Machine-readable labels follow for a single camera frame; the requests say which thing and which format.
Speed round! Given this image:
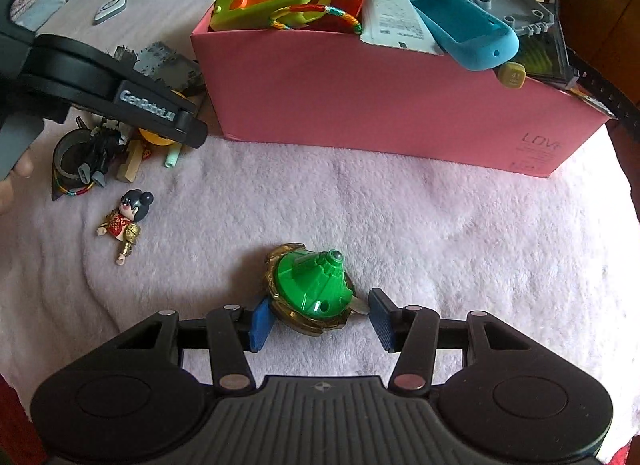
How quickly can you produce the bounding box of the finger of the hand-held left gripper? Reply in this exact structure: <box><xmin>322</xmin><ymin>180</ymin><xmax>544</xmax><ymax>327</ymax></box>
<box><xmin>171</xmin><ymin>108</ymin><xmax>209</xmax><ymax>149</ymax></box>

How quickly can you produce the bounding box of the green spinning top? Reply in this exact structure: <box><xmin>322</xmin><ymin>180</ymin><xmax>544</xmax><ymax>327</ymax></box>
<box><xmin>264</xmin><ymin>242</ymin><xmax>371</xmax><ymax>338</ymax></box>

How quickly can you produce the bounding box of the person's left hand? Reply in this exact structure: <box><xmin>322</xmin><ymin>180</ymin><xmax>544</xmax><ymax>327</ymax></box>
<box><xmin>0</xmin><ymin>154</ymin><xmax>35</xmax><ymax>216</ymax></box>

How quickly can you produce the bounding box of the black framed green panel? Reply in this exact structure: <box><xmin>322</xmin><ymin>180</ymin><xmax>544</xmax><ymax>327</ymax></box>
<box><xmin>515</xmin><ymin>20</ymin><xmax>581</xmax><ymax>91</ymax></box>

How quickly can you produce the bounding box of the grey roll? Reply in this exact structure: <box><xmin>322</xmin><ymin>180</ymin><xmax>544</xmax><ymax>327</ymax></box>
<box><xmin>50</xmin><ymin>128</ymin><xmax>98</xmax><ymax>201</ymax></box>

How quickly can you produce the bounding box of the blue silicone case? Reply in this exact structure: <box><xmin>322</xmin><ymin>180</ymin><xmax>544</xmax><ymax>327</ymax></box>
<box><xmin>397</xmin><ymin>0</ymin><xmax>521</xmax><ymax>72</ymax></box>

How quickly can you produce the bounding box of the yellow rounded block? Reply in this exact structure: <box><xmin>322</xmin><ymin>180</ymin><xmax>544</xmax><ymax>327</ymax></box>
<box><xmin>496</xmin><ymin>62</ymin><xmax>527</xmax><ymax>90</ymax></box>

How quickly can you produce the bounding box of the rainbow braided bracelet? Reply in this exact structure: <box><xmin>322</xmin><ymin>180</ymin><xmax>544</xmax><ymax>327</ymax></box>
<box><xmin>267</xmin><ymin>4</ymin><xmax>363</xmax><ymax>36</ymax></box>

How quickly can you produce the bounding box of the dark grey building plate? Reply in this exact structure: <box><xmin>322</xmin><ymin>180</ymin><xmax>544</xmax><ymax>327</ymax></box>
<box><xmin>132</xmin><ymin>41</ymin><xmax>205</xmax><ymax>96</ymax></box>

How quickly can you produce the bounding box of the pink cardboard box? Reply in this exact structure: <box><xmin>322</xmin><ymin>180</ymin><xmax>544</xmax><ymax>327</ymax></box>
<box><xmin>191</xmin><ymin>0</ymin><xmax>608</xmax><ymax>178</ymax></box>

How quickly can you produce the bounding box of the toy figure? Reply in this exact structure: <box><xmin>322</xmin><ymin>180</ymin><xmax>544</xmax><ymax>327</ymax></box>
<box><xmin>96</xmin><ymin>188</ymin><xmax>153</xmax><ymax>266</ymax></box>

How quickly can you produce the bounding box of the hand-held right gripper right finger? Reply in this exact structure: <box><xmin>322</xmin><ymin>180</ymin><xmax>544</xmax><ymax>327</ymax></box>
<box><xmin>367</xmin><ymin>289</ymin><xmax>538</xmax><ymax>393</ymax></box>

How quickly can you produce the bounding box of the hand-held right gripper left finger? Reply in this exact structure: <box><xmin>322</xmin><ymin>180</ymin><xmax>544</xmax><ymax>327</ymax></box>
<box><xmin>102</xmin><ymin>302</ymin><xmax>275</xmax><ymax>393</ymax></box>

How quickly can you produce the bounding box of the white square device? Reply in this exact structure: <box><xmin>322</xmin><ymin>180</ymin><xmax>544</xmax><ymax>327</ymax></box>
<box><xmin>92</xmin><ymin>0</ymin><xmax>128</xmax><ymax>26</ymax></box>

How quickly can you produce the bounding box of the wooden peg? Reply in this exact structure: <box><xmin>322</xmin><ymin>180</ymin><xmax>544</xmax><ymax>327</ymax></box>
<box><xmin>116</xmin><ymin>138</ymin><xmax>151</xmax><ymax>183</ymax></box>

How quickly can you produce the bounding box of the white tube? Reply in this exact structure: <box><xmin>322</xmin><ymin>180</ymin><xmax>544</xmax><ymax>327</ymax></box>
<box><xmin>360</xmin><ymin>0</ymin><xmax>446</xmax><ymax>55</ymax></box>

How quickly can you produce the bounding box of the black strap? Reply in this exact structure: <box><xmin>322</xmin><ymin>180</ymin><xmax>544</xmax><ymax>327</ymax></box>
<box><xmin>570</xmin><ymin>52</ymin><xmax>636</xmax><ymax>118</ymax></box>

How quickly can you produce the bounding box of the red cloth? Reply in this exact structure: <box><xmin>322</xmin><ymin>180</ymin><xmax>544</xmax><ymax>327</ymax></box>
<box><xmin>0</xmin><ymin>372</ymin><xmax>48</xmax><ymax>465</ymax></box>

